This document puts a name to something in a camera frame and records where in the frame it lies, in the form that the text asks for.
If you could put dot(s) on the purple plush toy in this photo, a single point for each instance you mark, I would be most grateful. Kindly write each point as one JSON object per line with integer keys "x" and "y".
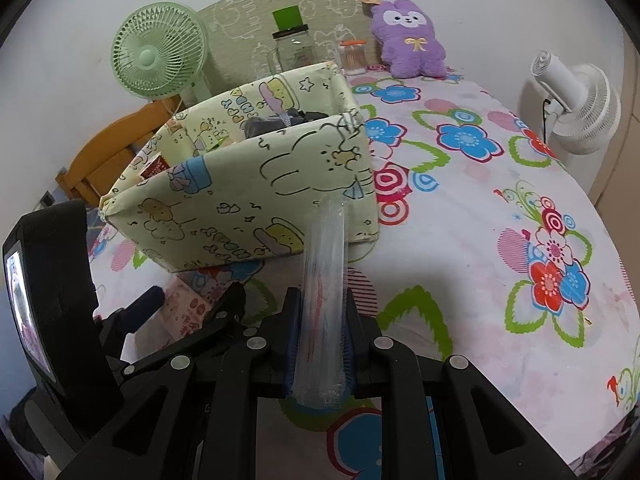
{"x": 410, "y": 45}

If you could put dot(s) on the pink printed packet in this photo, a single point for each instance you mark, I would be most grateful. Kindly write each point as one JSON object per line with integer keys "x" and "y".
{"x": 187, "y": 305}

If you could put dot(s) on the clear container with orange lid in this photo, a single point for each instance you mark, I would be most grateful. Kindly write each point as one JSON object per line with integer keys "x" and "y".
{"x": 352, "y": 60}

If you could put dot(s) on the green desk fan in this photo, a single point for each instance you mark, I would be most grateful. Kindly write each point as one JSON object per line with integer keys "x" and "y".
{"x": 150, "y": 55}

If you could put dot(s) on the glass jar with green lid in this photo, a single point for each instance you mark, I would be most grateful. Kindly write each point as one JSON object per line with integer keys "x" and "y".
{"x": 295, "y": 50}

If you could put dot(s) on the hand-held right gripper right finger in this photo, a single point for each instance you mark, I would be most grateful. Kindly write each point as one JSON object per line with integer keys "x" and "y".
{"x": 350, "y": 345}

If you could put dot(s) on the clear plastic pack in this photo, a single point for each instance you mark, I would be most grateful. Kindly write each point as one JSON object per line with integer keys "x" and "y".
{"x": 322, "y": 285}

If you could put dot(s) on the wooden chair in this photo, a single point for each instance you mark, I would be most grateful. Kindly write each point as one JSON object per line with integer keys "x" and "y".
{"x": 105, "y": 150}

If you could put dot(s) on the wall socket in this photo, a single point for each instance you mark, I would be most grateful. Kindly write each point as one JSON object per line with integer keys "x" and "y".
{"x": 47, "y": 199}

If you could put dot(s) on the red printed packet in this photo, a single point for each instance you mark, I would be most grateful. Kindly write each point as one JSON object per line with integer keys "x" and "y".
{"x": 155, "y": 167}

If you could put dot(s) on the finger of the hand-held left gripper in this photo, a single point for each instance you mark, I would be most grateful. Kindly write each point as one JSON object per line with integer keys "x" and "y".
{"x": 227, "y": 305}
{"x": 150, "y": 297}

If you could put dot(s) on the yellow cartoon printed storage box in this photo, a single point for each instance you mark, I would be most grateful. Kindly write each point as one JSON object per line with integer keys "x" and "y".
{"x": 225, "y": 200}

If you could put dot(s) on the green printed board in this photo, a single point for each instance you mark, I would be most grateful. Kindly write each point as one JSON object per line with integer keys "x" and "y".
{"x": 235, "y": 15}

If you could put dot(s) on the white desk fan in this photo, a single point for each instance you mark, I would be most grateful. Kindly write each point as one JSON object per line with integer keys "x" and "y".
{"x": 590, "y": 110}

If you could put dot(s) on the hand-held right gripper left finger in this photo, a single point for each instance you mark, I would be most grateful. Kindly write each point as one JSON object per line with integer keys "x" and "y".
{"x": 290, "y": 345}

